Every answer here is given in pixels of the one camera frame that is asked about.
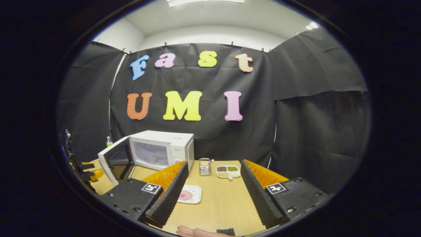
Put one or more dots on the green drink bottle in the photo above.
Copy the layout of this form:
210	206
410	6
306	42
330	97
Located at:
109	142

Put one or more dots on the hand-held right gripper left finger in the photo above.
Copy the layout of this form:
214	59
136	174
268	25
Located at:
167	194

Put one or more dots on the small ceiling light panel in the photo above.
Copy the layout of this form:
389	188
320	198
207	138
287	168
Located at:
312	25

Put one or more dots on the white square plate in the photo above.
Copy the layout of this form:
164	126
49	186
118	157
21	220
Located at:
196	195

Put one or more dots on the white microwave oven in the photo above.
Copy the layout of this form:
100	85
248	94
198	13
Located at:
167	140

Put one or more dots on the metal utensil holder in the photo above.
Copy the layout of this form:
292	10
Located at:
205	169

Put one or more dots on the black backdrop cloth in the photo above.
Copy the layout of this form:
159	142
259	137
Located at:
296	115

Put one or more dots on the pink meat slice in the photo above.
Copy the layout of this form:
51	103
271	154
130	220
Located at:
185	196

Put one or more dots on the large ceiling light panel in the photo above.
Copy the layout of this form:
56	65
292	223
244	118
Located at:
204	2

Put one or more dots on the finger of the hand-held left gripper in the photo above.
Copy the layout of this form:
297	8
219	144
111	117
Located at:
97	175

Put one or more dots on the white divided dish of beans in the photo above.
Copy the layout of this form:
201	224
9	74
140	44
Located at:
227	171

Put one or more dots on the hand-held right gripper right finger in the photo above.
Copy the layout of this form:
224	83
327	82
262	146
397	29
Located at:
258	194

